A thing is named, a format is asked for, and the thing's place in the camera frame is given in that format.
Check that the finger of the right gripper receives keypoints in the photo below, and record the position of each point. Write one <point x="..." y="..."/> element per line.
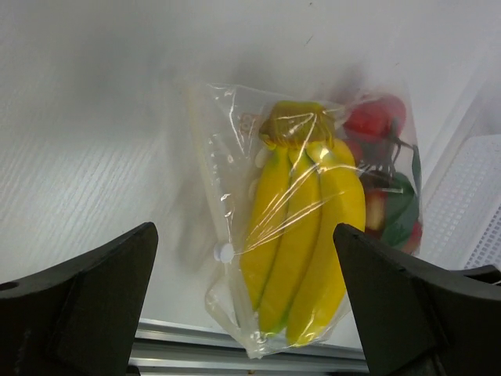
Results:
<point x="487" y="274"/>

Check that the white perforated plastic basket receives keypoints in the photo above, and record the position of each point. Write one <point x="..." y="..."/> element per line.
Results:
<point x="462" y="219"/>

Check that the red fruit bunch with leaves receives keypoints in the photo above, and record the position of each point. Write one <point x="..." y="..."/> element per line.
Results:
<point x="389" y="169"/>

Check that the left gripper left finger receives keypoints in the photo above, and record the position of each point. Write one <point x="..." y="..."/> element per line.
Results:
<point x="80" y="316"/>

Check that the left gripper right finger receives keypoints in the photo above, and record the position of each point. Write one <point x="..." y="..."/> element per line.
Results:
<point x="415" y="318"/>

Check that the clear zip top bag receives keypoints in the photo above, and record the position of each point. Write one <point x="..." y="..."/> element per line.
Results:
<point x="224" y="120"/>

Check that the yellow banana bunch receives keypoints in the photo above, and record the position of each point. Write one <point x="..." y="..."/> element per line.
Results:
<point x="308" y="186"/>

